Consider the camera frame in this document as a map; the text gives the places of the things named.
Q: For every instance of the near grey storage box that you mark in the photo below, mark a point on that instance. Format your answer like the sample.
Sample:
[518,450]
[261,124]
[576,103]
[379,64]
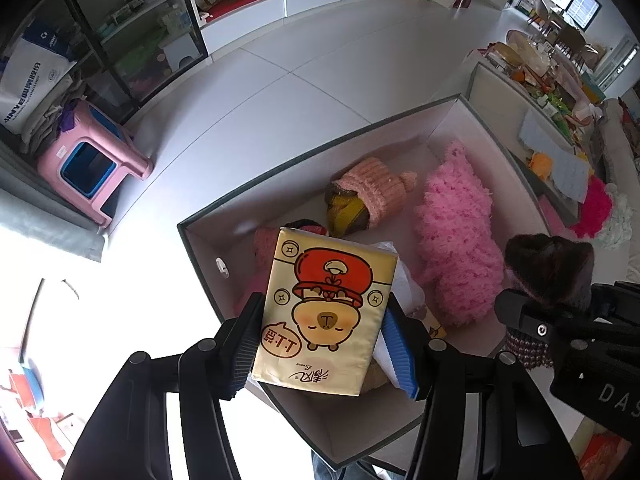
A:
[380,425]

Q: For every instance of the white printed bag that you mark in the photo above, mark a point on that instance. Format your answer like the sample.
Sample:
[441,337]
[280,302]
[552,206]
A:
[38,61]

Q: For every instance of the yellow cartoon tissue pack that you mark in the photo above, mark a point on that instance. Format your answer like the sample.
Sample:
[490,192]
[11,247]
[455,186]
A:
[324,306]

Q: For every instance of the grey storage box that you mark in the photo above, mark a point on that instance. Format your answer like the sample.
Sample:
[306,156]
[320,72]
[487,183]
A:
[502,105]
[380,425]

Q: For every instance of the light blue foam sheet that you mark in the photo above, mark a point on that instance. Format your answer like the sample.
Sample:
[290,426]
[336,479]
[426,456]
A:
[569,173]

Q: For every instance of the pink plastic stool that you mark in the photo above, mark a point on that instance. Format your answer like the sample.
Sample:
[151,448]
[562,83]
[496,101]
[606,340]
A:
[89,159]

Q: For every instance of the orange fabric rose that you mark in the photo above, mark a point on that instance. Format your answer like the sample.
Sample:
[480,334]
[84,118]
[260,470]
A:
[541,165]

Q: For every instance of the olive yellow knitted item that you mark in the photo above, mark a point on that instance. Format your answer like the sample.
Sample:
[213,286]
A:
[346,211]

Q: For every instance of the pink knitted hat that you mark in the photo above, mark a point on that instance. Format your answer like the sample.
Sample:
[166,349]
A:
[382,192]

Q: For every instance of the far grey storage box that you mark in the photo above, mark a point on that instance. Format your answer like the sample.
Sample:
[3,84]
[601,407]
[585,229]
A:
[502,105]

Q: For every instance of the light pink fluffy scarf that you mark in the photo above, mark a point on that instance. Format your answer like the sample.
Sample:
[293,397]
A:
[459,259]

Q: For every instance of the glass display cabinet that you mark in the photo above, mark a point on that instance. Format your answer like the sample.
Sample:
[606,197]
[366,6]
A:
[126,53]

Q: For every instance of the pale green fabric item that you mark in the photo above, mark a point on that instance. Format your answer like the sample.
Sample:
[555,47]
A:
[617,228]

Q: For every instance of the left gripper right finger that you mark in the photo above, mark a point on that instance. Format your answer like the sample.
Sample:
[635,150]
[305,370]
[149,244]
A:
[403,338]

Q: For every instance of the magenta fluffy yarn item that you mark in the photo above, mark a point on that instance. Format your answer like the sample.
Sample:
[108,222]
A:
[594,211]

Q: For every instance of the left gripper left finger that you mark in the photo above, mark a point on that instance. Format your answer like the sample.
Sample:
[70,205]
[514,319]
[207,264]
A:
[236,346]

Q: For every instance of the cream sofa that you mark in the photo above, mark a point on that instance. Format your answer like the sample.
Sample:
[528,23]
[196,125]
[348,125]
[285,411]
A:
[621,170]

